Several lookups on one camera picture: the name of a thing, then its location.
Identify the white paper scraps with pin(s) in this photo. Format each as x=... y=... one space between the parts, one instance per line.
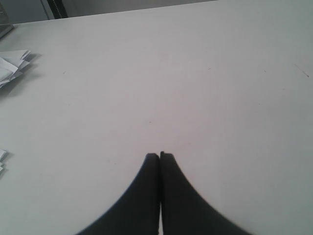
x=2 y=156

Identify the dark post in background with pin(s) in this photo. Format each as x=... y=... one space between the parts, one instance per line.
x=57 y=8

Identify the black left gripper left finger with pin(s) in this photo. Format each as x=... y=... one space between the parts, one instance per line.
x=137 y=211

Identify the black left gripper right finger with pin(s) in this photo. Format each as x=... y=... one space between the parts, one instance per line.
x=184 y=211

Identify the pile of white papers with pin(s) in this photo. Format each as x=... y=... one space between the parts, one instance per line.
x=11 y=64

